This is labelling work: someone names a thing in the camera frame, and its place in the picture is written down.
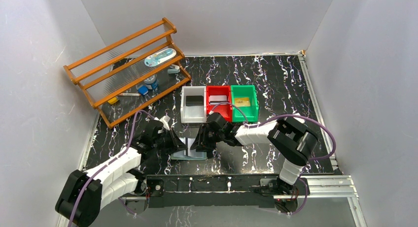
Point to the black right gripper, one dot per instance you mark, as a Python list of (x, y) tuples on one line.
[(206, 140)]

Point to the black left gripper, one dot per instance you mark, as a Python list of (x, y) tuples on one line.
[(173, 143)]

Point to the white VIP card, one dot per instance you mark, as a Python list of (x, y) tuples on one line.
[(218, 98)]

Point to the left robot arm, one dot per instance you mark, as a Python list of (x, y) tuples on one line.
[(86, 193)]

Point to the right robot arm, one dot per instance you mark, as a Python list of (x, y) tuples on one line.
[(292, 139)]

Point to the silver VIP card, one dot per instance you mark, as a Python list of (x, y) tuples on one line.
[(215, 102)]

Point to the gold card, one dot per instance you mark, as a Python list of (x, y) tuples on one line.
[(242, 101)]

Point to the white plastic bin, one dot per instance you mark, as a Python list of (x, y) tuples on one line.
[(193, 114)]

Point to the red plastic bin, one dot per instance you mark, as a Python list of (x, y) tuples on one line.
[(225, 109)]

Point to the blue small block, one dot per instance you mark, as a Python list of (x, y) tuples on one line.
[(143, 90)]

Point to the white marker pen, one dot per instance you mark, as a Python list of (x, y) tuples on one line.
[(130, 95)]

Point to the light blue white stapler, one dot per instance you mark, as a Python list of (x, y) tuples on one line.
[(173, 69)]

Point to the yellow small block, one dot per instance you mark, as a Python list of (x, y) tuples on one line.
[(113, 100)]

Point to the orange wooden shelf rack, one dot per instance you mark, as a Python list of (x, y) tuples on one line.
[(119, 68)]

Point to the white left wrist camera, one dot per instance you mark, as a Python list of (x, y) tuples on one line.
[(165, 120)]

